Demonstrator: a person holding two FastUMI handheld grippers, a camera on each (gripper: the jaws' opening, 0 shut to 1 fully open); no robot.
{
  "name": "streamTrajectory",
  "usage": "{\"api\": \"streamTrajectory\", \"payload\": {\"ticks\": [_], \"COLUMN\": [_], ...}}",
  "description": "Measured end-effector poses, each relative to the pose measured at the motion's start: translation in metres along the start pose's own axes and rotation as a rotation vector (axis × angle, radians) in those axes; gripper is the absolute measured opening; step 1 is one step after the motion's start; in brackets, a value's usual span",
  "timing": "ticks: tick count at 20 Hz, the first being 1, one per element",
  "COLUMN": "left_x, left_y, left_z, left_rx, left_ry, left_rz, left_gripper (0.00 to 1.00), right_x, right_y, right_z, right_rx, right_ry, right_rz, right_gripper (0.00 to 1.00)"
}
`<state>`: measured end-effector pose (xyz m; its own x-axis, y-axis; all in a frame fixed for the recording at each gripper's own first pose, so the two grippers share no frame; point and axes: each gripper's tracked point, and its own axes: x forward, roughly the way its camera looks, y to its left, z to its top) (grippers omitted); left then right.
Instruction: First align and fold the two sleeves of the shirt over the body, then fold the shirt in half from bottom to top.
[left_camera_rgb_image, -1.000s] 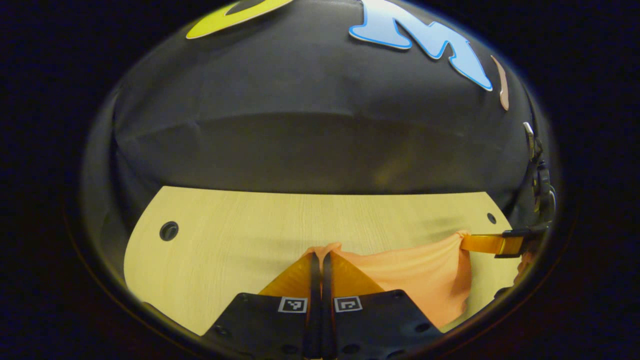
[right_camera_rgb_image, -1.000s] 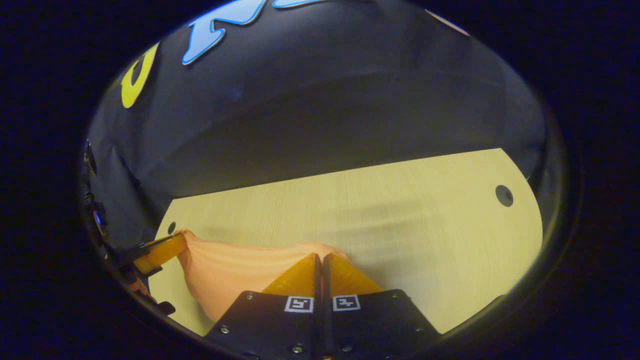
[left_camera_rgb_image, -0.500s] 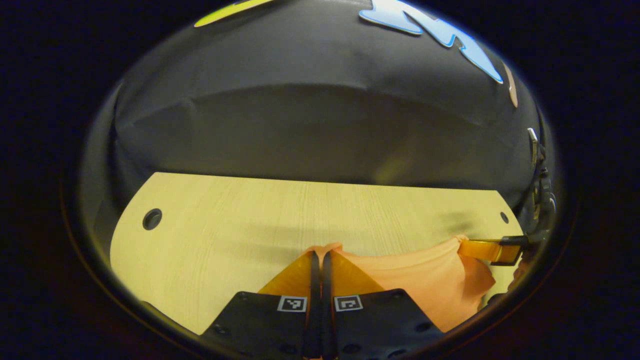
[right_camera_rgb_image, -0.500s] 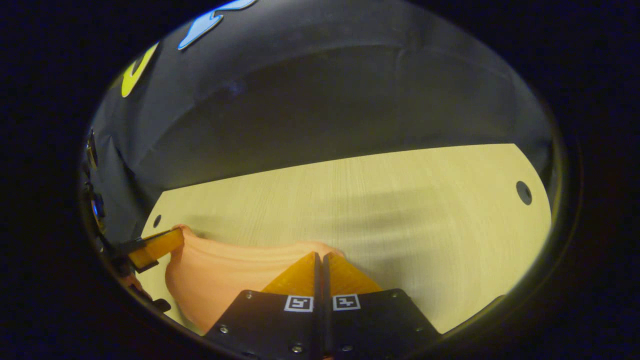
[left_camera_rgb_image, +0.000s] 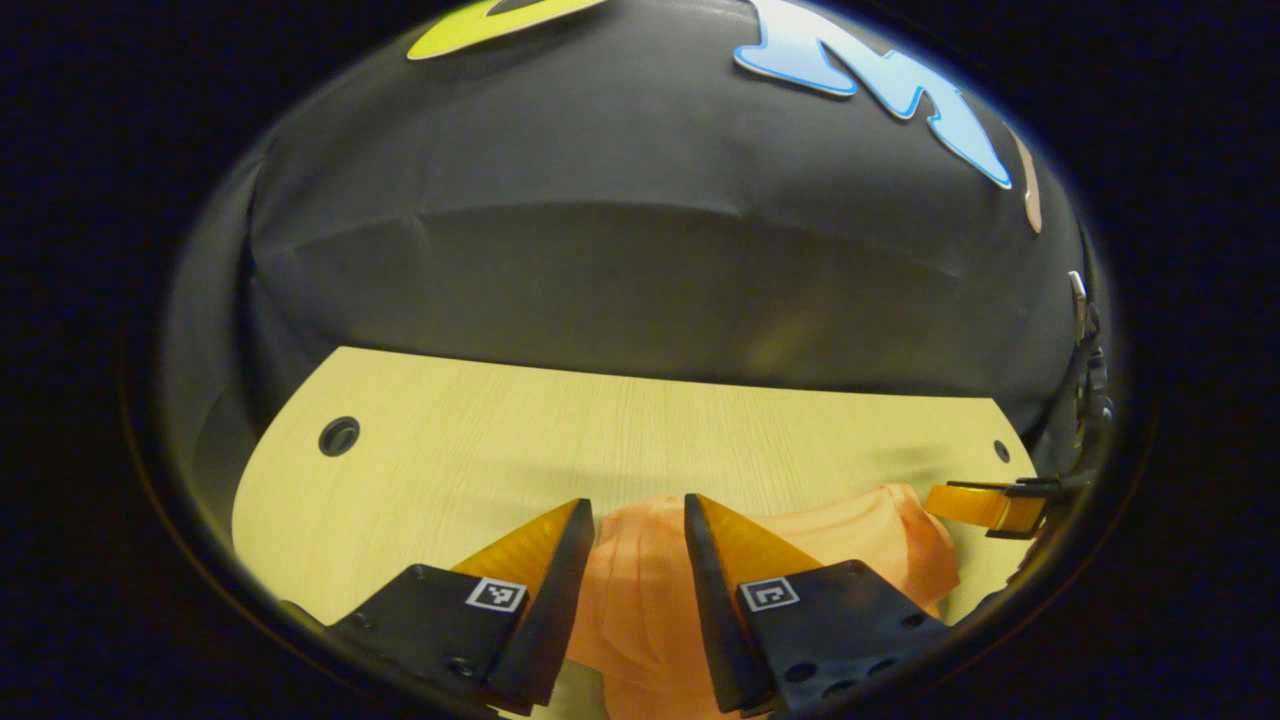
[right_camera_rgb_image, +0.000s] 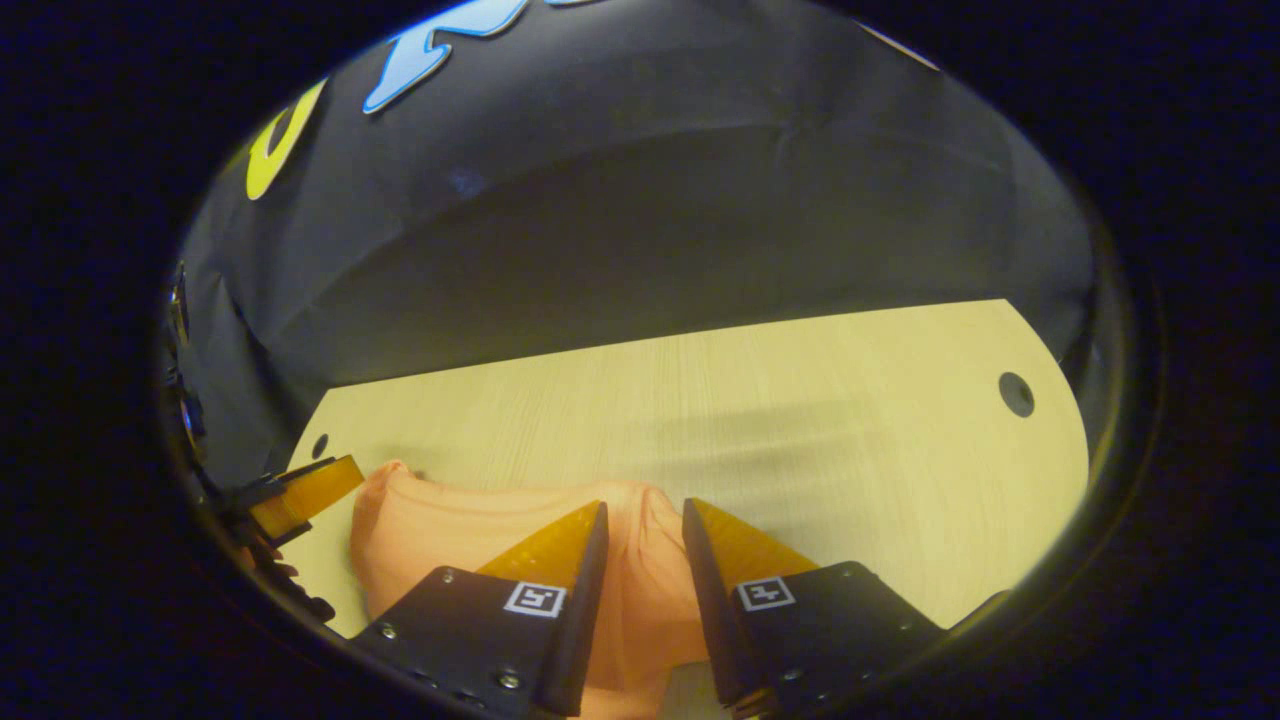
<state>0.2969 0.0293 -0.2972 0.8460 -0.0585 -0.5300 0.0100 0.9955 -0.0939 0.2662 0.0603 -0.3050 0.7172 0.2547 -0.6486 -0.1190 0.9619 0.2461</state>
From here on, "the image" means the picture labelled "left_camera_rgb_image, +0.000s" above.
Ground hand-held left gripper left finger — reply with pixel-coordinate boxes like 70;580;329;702
324;497;597;717

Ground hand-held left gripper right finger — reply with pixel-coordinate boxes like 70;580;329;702
682;492;953;717

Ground orange T-shirt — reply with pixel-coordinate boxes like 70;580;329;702
564;483;963;720

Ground black backdrop cloth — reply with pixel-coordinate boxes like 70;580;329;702
158;0;1106;486

